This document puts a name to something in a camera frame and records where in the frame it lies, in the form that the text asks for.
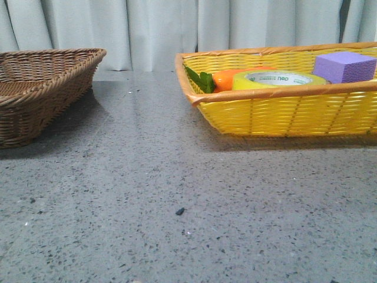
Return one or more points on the yellow tape roll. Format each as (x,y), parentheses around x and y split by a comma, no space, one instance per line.
(260,79)

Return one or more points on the orange toy carrot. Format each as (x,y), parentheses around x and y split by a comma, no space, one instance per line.
(219,81)

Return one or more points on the small black debris crumb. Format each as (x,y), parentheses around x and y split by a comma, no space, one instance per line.
(180,211)

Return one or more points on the white curtain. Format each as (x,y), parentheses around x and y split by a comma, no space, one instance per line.
(146,35)

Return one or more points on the brown wicker basket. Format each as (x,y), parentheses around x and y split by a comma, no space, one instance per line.
(37,86)

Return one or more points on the yellow woven plastic basket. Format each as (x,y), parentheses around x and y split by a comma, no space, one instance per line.
(314,110)

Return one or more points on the purple foam block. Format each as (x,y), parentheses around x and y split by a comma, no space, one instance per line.
(344,67)

